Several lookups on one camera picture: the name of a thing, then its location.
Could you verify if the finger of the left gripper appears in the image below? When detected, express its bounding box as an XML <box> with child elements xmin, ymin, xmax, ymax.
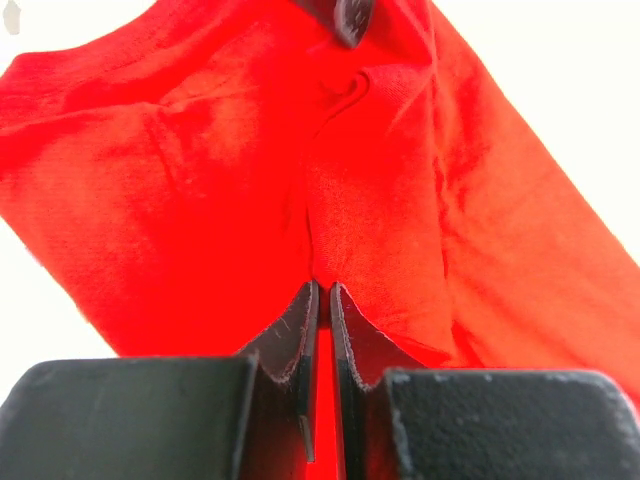
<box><xmin>294</xmin><ymin>0</ymin><xmax>375</xmax><ymax>49</ymax></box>

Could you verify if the bright red t shirt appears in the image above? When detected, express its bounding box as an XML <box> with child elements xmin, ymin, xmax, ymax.
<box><xmin>1</xmin><ymin>1</ymin><xmax>639</xmax><ymax>479</ymax></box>

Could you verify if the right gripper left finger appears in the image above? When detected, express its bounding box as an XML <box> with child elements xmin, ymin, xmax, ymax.
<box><xmin>1</xmin><ymin>282</ymin><xmax>319</xmax><ymax>480</ymax></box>

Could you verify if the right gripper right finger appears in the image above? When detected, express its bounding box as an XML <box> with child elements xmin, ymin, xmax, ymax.
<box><xmin>330</xmin><ymin>284</ymin><xmax>639</xmax><ymax>480</ymax></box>

